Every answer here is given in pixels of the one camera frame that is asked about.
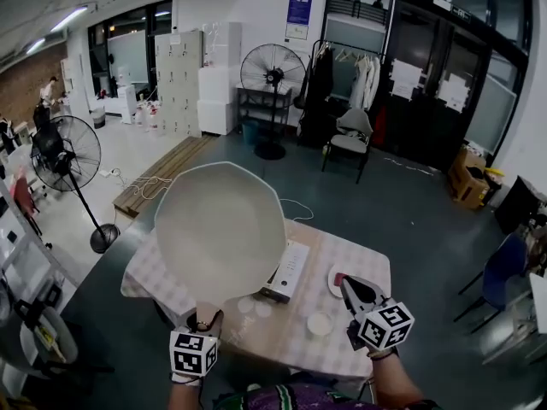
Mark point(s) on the grey trash bin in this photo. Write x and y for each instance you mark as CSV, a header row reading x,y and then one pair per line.
x,y
98,118

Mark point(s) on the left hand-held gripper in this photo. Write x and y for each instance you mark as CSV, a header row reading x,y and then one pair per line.
x,y
192,353

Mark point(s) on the blue chair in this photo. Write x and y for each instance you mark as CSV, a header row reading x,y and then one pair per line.
x,y
502,271

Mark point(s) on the black standing fan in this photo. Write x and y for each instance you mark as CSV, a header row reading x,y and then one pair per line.
x,y
273,73
79,152

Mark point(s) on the blue wall poster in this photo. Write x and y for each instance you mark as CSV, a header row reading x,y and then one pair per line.
x,y
299,9

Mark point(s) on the person's patterned purple shirt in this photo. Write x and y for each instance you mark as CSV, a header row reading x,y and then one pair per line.
x,y
299,399

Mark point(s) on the wooden slatted platform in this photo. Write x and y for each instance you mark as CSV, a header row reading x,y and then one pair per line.
x,y
171,165

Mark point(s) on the grey chair with black legs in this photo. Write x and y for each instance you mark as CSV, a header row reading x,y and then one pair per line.
x,y
352,137

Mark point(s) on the cardboard box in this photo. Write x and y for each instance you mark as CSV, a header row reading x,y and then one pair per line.
x,y
468,182

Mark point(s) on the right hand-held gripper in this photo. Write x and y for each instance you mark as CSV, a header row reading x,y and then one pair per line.
x,y
384,325

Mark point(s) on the small white dish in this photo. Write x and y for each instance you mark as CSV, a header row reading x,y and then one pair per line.
x,y
320,323

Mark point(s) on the stack of white boxes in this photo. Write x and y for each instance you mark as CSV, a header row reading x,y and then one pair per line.
x,y
218,88

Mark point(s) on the black office chair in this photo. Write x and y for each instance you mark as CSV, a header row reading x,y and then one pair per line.
x,y
45,143

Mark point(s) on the white metal shelf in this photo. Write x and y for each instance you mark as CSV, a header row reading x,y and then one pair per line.
x,y
25,246

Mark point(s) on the white plate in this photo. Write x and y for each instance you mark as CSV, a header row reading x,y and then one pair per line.
x,y
333,284

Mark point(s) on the white paper notice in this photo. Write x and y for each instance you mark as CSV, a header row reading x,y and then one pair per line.
x,y
454,93
406,79

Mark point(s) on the round white coaster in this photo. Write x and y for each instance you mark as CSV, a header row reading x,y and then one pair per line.
x,y
246,305
263,309

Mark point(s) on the teal bucket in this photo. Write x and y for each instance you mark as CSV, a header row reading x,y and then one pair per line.
x,y
250,131

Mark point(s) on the white power strip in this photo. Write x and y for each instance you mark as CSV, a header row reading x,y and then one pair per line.
x,y
110,172

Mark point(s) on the black shelf table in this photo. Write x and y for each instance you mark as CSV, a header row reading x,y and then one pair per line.
x,y
256,101

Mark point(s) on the pink checkered tablecloth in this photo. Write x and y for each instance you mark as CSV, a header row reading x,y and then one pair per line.
x,y
299,340

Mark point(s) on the person's left forearm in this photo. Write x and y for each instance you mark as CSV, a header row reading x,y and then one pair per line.
x,y
184,396

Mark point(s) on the black clothes rack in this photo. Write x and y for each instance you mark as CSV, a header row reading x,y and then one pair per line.
x,y
337,83

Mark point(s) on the white induction stove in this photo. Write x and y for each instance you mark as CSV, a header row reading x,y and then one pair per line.
x,y
289,268

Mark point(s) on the grey metal locker cabinet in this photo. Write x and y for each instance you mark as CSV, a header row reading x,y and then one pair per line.
x,y
177,83

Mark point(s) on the person's right forearm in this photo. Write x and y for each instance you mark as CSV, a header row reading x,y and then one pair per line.
x,y
395,382

